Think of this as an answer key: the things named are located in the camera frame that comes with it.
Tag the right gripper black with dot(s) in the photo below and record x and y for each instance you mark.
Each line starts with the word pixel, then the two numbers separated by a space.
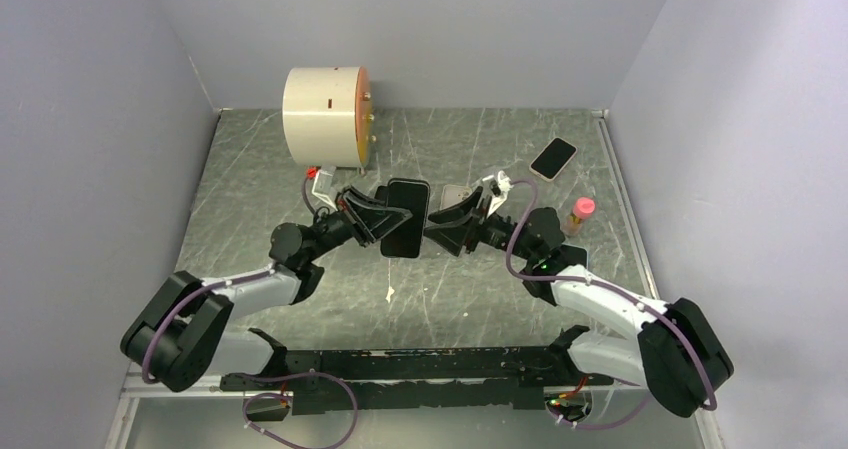
pixel 453 236

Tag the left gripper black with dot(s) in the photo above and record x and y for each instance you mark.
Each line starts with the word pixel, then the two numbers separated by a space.
pixel 373 215

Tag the beige phone case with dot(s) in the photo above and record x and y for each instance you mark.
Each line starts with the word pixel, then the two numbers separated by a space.
pixel 453 194

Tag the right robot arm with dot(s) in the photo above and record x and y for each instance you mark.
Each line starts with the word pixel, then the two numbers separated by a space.
pixel 667 348

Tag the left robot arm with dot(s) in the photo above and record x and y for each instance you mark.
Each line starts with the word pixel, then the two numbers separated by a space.
pixel 182 334

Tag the phone in pink case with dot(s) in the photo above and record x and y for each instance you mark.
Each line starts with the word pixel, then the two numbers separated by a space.
pixel 553 158

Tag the phone in blue case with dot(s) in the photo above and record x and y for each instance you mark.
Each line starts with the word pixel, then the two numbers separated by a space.
pixel 574 255

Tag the white cylindrical drum device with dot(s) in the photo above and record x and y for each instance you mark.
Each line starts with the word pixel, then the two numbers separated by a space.
pixel 327 113

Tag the pink capped small bottle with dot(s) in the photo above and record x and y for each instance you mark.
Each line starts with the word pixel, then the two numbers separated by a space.
pixel 581 211

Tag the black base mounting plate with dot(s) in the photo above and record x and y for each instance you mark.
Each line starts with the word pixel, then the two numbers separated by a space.
pixel 520 377

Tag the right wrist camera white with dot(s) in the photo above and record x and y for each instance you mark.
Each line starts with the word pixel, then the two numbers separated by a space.
pixel 495 190

